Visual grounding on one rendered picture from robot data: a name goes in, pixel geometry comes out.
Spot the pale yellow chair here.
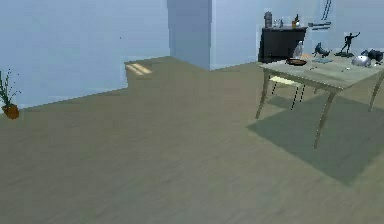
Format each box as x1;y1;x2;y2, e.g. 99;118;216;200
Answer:
269;75;307;111

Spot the black cupboard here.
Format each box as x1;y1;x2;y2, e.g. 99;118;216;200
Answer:
257;26;309;64

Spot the dark brown pan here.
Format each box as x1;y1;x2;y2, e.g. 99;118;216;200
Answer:
285;57;308;67

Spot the grey metal canister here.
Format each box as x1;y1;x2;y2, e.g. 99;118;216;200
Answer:
264;11;274;29

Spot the clear glass bottle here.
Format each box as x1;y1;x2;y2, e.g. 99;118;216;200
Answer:
292;40;304;60

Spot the pale wooden table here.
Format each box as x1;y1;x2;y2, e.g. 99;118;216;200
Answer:
255;53;384;150

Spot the dark blue curved sculpture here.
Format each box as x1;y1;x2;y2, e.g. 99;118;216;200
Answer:
312;41;332;58

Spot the black human figure statue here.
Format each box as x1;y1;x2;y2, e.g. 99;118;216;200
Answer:
334;31;362;58

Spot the silver dome bowl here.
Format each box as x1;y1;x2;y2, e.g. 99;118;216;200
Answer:
351;55;372;68

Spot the house plant in brown pot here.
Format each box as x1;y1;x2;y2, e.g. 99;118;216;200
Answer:
0;68;22;121

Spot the black kettle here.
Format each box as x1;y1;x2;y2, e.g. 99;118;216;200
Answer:
360;48;384;63

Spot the grey wall shelf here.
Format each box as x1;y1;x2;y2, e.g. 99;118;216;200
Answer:
307;0;333;31

